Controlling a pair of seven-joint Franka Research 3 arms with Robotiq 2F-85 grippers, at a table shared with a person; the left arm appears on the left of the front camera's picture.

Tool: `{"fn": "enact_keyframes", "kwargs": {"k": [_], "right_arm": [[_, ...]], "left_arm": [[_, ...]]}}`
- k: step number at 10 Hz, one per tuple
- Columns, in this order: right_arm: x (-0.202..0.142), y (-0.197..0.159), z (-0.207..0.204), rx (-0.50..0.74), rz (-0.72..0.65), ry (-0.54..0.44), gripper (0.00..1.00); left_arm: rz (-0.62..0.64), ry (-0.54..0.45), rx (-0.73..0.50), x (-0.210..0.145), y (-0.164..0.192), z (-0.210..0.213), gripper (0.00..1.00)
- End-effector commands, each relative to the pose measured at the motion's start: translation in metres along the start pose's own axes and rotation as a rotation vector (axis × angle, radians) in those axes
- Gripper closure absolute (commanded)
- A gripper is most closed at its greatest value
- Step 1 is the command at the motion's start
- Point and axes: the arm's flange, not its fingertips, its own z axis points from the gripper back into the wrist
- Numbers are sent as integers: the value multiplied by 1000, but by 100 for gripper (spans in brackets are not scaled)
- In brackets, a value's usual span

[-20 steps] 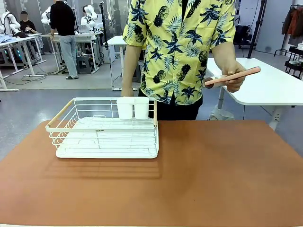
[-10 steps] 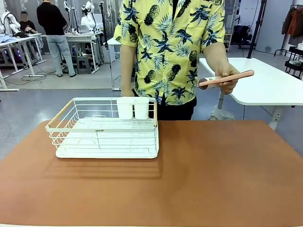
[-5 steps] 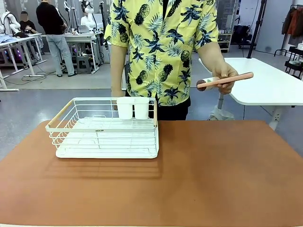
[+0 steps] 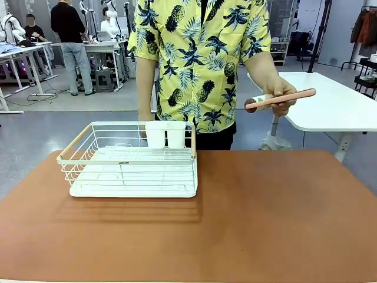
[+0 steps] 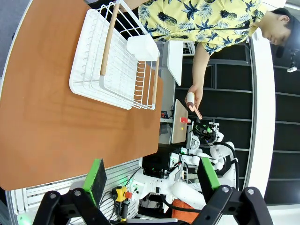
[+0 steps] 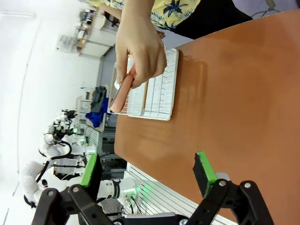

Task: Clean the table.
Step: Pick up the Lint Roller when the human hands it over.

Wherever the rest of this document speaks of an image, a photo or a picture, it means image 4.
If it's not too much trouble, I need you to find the person's right hand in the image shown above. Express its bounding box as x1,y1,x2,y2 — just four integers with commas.
137,113,151,139

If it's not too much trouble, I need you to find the person's left hand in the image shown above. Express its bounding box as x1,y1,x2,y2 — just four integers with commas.
263,77,298,117

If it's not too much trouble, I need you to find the pink-handled white lint roller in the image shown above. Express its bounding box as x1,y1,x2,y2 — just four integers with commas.
244,88,317,114

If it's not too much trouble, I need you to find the white wire dish rack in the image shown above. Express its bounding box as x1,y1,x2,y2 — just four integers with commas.
56,120,197,191

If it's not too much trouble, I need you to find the person's right forearm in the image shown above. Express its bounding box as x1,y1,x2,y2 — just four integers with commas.
136,55,157,120

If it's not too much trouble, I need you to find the person's left forearm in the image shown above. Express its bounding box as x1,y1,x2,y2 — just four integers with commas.
246,48,284,89

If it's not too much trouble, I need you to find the white shoe shelf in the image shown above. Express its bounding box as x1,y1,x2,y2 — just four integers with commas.
269,35,290,67

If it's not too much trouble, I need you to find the white rounded table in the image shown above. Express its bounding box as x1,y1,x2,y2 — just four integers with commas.
247,71,377,163

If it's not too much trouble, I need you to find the black tripod stand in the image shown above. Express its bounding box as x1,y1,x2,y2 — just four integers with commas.
306,0,332,74

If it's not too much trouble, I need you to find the grey step stool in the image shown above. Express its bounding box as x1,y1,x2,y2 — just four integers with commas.
94,69,114,93

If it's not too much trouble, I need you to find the black utility cart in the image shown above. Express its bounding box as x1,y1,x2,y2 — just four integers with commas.
353,57,377,100

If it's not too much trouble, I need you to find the person in yellow pineapple shirt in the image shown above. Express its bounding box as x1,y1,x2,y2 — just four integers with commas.
127,0,272,151

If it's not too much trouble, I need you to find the white workbench desk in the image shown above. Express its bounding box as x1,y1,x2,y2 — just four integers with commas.
83,41,126,90

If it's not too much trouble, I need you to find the clothes rack with garments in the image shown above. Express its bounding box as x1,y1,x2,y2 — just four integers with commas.
341,5,377,71

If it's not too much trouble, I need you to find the seated person in white shirt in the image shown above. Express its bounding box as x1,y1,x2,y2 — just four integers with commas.
100,7,119,41

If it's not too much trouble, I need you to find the standing person in black top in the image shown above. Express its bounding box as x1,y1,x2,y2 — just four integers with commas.
49,0,97,97

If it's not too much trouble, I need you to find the seated person in dark top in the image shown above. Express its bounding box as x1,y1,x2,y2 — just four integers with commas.
24,13,48,44

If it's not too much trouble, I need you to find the white desk with cloths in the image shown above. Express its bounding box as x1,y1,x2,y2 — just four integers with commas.
0,41,59,114

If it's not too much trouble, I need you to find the light blue cloth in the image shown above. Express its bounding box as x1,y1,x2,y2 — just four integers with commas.
0,42,19,54

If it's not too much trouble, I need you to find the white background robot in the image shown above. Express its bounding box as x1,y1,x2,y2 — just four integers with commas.
0,12,27,42

